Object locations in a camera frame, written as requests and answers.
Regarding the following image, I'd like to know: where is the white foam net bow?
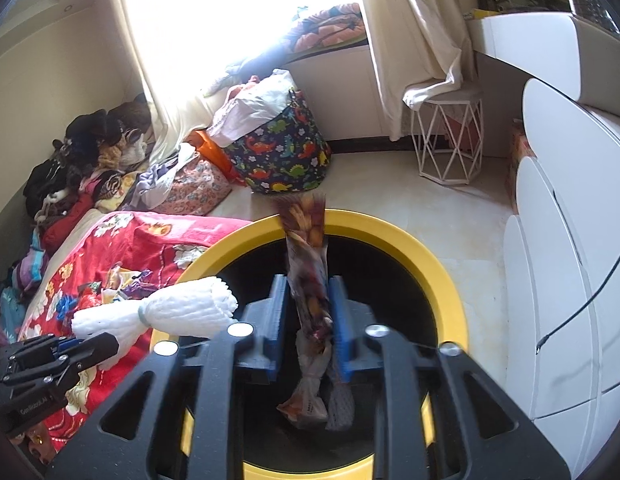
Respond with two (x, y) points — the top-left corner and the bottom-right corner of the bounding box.
(71, 276), (238, 361)

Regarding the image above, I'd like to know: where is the brown printed snack wrapper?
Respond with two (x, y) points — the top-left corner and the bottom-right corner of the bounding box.
(276, 194), (355, 431)

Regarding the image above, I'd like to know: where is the yellow rimmed trash bin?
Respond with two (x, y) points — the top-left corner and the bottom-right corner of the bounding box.
(182, 210), (467, 479)

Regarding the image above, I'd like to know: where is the purple candy wrapper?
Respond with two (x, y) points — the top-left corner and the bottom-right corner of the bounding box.
(119, 269), (156, 297)

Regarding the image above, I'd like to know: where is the red floral bed quilt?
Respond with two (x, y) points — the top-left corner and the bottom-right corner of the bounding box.
(19, 212), (247, 454)

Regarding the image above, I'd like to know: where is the white dressing table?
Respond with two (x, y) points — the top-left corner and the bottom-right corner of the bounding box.
(468, 12), (620, 477)

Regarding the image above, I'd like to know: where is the pile of clothes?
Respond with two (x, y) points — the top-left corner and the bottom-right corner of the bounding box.
(22, 94), (153, 256)

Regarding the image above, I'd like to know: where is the floral pink pillow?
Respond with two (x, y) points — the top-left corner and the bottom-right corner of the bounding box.
(153, 158), (232, 216)

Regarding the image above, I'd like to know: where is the dinosaur print laundry basket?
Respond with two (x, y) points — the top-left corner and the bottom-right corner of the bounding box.
(223, 89), (331, 194)

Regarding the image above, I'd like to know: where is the orange bag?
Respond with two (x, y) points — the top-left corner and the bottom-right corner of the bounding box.
(185, 129), (245, 185)

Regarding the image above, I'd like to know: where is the orange patterned blanket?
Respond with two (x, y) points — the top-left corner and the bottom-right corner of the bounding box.
(282, 2), (367, 54)

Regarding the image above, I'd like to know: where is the cream curtain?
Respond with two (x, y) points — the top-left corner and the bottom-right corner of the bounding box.
(110, 0), (475, 160)

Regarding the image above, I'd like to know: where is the white wire stool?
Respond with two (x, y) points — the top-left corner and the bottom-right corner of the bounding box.
(410, 88), (485, 188)

